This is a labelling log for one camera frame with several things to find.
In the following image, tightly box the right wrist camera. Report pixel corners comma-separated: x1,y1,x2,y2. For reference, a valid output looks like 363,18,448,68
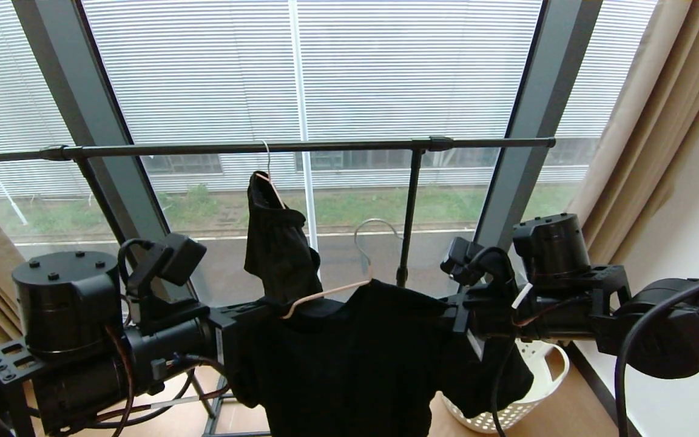
441,237,517,298

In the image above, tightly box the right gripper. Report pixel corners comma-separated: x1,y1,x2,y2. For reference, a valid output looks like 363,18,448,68
451,291,596,360

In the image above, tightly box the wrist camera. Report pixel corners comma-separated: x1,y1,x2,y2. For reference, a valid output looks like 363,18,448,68
441,237,517,298
118,234,211,331

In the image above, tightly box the black clothes rack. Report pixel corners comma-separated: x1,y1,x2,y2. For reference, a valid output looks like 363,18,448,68
0,137,556,437

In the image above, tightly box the window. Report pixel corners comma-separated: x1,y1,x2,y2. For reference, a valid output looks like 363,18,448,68
0,0,657,331

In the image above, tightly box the pink clothes hanger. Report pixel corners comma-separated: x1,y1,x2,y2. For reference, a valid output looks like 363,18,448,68
282,218,404,319
255,141,286,210

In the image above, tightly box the black cable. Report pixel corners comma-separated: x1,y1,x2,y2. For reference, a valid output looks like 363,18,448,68
615,264,699,437
490,337,517,437
28,364,232,432

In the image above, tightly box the white laundry basket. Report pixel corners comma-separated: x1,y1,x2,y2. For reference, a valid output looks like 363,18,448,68
441,340,570,434

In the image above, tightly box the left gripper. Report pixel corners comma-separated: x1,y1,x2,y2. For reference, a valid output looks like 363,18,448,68
34,307,242,432

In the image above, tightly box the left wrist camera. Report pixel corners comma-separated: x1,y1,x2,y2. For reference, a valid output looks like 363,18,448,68
118,234,211,331

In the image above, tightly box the black garment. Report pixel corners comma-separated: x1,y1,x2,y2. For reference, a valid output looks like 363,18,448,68
228,279,535,437
244,171,324,304

